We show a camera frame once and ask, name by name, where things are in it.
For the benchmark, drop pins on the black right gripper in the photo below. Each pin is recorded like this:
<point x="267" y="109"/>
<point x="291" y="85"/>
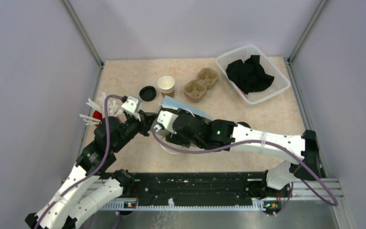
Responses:
<point x="177" y="138"/>

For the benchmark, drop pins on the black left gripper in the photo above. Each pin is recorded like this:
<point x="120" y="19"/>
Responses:
<point x="147" y="120"/>

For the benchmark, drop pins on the light blue paper bag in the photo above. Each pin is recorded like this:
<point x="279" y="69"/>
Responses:
<point x="160" y="136"/>

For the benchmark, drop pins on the stack of black lids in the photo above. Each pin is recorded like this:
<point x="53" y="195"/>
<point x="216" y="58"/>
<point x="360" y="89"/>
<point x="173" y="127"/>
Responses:
<point x="148" y="93"/>

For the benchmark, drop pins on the stack of paper cups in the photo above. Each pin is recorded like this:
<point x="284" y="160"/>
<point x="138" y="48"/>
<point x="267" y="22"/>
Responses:
<point x="166" y="85"/>

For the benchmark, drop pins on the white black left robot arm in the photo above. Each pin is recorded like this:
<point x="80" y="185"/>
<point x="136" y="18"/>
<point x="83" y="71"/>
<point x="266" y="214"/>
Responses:
<point x="69" y="209"/>

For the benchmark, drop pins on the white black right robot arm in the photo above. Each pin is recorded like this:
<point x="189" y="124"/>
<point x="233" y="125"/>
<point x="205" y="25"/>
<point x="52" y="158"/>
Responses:
<point x="300" y="153"/>

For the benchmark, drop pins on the red straw cup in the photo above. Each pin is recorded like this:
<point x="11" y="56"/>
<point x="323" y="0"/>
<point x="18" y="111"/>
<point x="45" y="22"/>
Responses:
<point x="97" y="116"/>

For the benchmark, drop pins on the remaining stacked cardboard carriers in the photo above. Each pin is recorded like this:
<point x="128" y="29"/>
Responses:
<point x="196" y="89"/>

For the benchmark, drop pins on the black cloth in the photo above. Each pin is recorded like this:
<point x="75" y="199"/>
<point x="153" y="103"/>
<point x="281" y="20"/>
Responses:
<point x="249" y="75"/>

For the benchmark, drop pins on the white plastic basket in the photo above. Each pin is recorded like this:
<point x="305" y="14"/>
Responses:
<point x="280" y="84"/>

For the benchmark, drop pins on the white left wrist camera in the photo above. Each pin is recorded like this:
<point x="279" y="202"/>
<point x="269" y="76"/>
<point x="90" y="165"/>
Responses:
<point x="132" y="106"/>

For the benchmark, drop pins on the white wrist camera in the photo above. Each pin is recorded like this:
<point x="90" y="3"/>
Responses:
<point x="132" y="106"/>
<point x="165" y="119"/>

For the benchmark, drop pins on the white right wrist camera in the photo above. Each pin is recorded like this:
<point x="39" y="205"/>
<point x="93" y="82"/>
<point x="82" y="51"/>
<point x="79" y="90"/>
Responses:
<point x="165" y="119"/>

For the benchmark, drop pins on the black mounting base rail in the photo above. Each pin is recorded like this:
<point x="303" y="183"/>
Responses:
<point x="203" y="189"/>

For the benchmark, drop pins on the white cable duct strip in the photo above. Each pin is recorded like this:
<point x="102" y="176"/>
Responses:
<point x="121" y="205"/>

